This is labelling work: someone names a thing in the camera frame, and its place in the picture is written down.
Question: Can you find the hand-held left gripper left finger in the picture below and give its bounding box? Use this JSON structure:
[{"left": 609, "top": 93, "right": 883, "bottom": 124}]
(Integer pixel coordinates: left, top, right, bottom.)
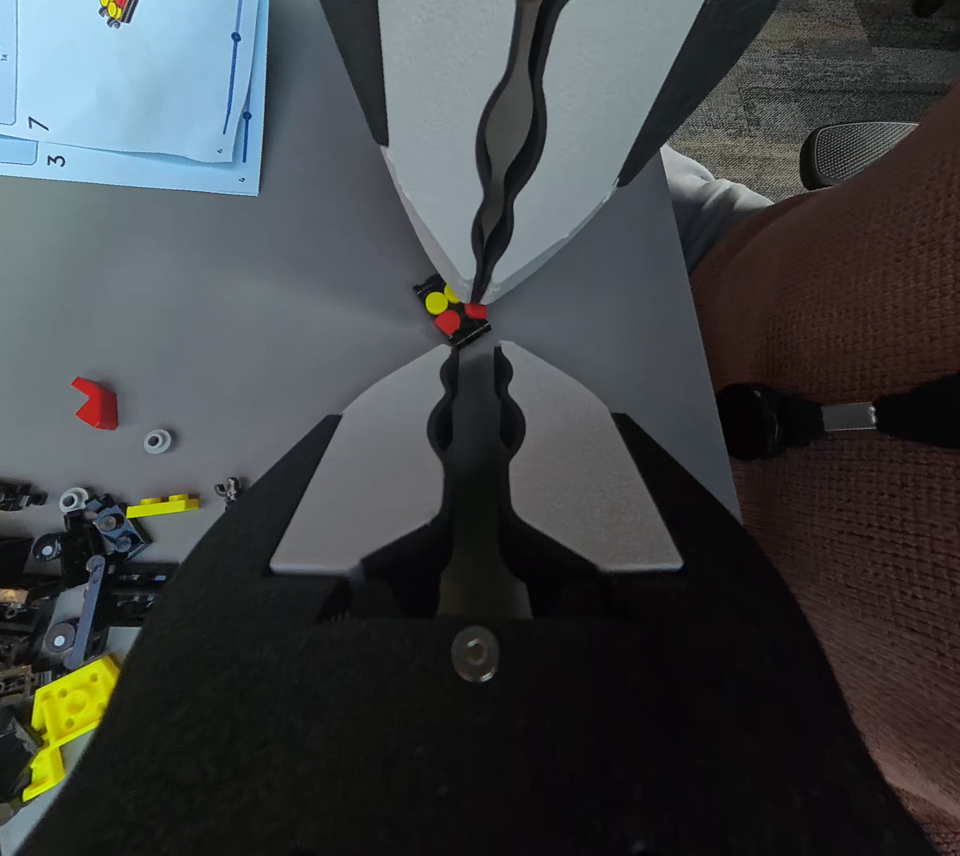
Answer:
[{"left": 268, "top": 344, "right": 462, "bottom": 578}]

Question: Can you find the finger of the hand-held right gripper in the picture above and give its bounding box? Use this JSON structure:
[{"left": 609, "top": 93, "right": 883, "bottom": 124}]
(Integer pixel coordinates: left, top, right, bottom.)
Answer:
[
  {"left": 369, "top": 0, "right": 524, "bottom": 300},
  {"left": 478, "top": 0, "right": 720, "bottom": 304}
]

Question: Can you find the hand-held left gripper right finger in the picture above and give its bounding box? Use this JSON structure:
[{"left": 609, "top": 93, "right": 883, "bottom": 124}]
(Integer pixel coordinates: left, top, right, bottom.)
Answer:
[{"left": 495, "top": 340, "right": 685, "bottom": 574}]

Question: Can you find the small black toy brick assembly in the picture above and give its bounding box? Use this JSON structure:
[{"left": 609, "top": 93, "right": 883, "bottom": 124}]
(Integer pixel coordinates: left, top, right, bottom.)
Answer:
[{"left": 412, "top": 274, "right": 494, "bottom": 348}]

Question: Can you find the grey desk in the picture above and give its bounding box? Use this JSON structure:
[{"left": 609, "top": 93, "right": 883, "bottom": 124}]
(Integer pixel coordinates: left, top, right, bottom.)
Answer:
[{"left": 0, "top": 0, "right": 744, "bottom": 856}]

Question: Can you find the light grey cloth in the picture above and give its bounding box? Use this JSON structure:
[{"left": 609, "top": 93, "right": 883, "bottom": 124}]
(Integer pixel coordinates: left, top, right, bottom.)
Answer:
[{"left": 662, "top": 147, "right": 775, "bottom": 276}]

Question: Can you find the black mesh chair armrest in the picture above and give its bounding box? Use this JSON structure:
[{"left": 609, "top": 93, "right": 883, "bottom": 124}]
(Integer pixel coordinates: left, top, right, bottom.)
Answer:
[{"left": 798, "top": 120, "right": 921, "bottom": 194}]

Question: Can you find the yellow flat plate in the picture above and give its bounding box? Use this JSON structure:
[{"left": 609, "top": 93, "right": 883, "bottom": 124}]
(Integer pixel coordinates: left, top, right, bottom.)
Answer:
[{"left": 126, "top": 493, "right": 202, "bottom": 520}]

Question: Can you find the red corner brick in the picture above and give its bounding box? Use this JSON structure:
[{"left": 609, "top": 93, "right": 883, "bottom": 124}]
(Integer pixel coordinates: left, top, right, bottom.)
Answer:
[{"left": 71, "top": 376, "right": 120, "bottom": 432}]

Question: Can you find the toy brick instruction booklet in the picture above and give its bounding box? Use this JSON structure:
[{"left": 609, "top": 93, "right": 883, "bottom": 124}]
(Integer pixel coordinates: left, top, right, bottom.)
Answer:
[{"left": 0, "top": 0, "right": 306, "bottom": 198}]

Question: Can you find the person's brown knit sweater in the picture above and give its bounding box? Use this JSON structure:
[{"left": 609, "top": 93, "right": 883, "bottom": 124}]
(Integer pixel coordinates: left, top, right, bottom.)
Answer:
[{"left": 688, "top": 94, "right": 960, "bottom": 856}]

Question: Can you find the pile of toy bricks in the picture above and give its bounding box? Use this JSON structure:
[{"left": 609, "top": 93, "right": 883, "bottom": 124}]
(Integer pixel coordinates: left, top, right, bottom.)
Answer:
[{"left": 0, "top": 477, "right": 181, "bottom": 806}]

